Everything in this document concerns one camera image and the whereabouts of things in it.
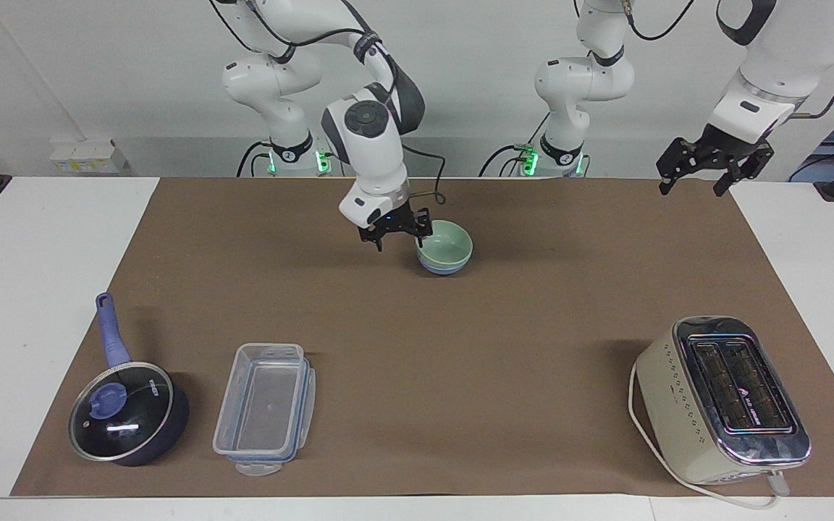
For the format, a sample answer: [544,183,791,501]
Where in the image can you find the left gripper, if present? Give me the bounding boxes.
[656,124,775,198]

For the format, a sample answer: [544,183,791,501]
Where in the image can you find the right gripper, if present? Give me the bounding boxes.
[358,203,434,253]

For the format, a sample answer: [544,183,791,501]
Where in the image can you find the green bowl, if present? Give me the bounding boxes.
[416,220,474,268]

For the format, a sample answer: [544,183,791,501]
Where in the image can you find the blue bowl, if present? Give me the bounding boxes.
[418,252,473,276]

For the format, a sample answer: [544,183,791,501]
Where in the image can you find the clear plastic container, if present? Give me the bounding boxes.
[212,343,317,478]

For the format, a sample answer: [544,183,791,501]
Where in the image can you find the cream and chrome toaster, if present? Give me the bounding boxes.
[633,315,813,486]

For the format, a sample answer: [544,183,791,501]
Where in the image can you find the white socket box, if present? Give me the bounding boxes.
[49,140,129,175]

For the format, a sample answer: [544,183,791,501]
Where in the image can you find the glass lid with purple knob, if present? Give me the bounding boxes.
[69,362,174,462]

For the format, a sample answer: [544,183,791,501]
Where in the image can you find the white toaster cable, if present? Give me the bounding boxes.
[628,362,791,510]

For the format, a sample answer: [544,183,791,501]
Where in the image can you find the dark saucepan with purple handle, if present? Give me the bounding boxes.
[68,292,190,467]

